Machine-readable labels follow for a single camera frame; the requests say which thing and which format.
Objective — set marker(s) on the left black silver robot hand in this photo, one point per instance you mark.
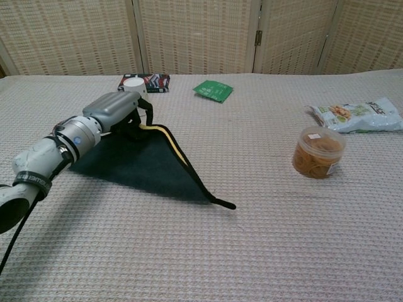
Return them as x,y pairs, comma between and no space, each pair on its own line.
110,108

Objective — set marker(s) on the yellow cloth black trim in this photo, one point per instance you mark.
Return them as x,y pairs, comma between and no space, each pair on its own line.
148,170

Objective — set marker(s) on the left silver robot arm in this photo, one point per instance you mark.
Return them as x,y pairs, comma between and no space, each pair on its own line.
47,157

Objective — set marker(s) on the white paper cup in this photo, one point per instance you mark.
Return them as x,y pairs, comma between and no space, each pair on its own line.
134,85

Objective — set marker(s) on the woven folding screen panel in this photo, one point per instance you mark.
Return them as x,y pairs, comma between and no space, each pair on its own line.
292,34
69,34
365,34
198,34

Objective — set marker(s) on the green sachet packet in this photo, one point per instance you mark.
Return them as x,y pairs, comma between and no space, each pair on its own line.
213,90

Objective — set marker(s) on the brass screen hinge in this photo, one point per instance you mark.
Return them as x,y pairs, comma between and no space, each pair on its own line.
258,37

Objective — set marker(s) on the beige woven tablecloth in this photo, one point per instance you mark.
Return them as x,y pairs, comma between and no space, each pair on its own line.
252,239

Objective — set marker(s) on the clear jar of rubber bands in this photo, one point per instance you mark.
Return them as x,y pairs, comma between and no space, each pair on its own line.
318,154

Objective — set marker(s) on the pale blue snack bag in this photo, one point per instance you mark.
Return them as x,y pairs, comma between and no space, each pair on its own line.
359,116

